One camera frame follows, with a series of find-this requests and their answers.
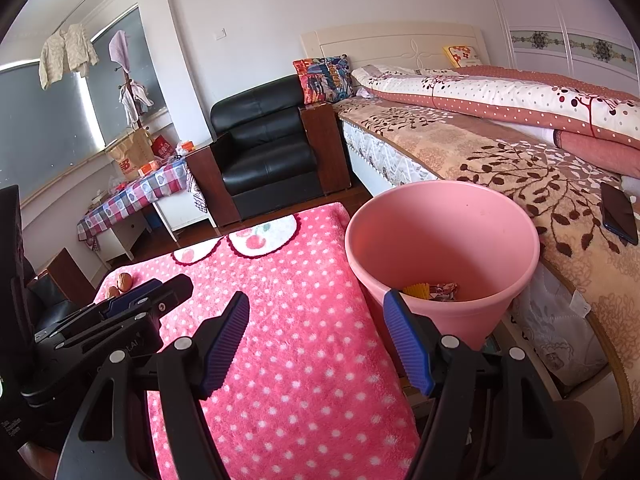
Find colourful printed cushion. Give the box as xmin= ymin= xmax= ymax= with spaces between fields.
xmin=292 ymin=55 xmax=353 ymax=106

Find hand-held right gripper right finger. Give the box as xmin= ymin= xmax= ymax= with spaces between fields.
xmin=382 ymin=289 xmax=583 ymax=480

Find black leather armchair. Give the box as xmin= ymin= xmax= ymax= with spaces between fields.
xmin=25 ymin=247 xmax=96 ymax=331
xmin=185 ymin=75 xmax=353 ymax=228

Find white pink dotted quilt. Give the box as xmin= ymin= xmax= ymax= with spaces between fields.
xmin=350 ymin=64 xmax=640 ymax=178

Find white desk with drawers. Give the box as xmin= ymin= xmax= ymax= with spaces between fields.
xmin=92 ymin=187 xmax=211 ymax=268

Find white hanging garments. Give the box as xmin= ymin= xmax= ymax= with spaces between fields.
xmin=118 ymin=80 xmax=154 ymax=128

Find grey roller blind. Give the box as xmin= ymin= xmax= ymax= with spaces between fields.
xmin=0 ymin=57 xmax=101 ymax=196
xmin=87 ymin=5 xmax=168 ymax=146

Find pink hanging cloth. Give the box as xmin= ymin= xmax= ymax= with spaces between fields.
xmin=108 ymin=30 xmax=132 ymax=72

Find clear plastic bag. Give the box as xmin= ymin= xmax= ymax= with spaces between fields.
xmin=425 ymin=282 xmax=459 ymax=302

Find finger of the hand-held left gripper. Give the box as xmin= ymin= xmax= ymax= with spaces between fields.
xmin=92 ymin=280 xmax=163 ymax=318
xmin=100 ymin=274 xmax=195 ymax=326

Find checked tablecloth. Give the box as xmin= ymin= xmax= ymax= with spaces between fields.
xmin=76 ymin=157 xmax=193 ymax=251

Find cream knitted cardigan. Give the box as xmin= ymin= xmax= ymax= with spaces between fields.
xmin=37 ymin=22 xmax=100 ymax=92

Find patterned hanging cloth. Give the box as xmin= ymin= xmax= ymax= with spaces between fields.
xmin=185 ymin=165 xmax=208 ymax=218

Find yellow flowered cushion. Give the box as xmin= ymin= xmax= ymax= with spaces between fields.
xmin=442 ymin=44 xmax=478 ymax=67

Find white wardrobe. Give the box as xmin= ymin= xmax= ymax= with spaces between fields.
xmin=482 ymin=0 xmax=640 ymax=101

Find pink plastic bin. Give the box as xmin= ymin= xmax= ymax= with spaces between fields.
xmin=344 ymin=181 xmax=541 ymax=361

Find pink polka-dot blanket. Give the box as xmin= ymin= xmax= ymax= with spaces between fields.
xmin=95 ymin=202 xmax=421 ymax=480

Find bed with leaf-pattern cover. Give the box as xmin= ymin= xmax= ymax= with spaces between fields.
xmin=300 ymin=22 xmax=640 ymax=461

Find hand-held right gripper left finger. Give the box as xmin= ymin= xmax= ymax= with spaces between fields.
xmin=52 ymin=290 xmax=251 ymax=480

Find brown paper bag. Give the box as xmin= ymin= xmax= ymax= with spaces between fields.
xmin=107 ymin=127 xmax=156 ymax=178

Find dark smartphone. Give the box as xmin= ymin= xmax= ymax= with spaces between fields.
xmin=600 ymin=181 xmax=640 ymax=246

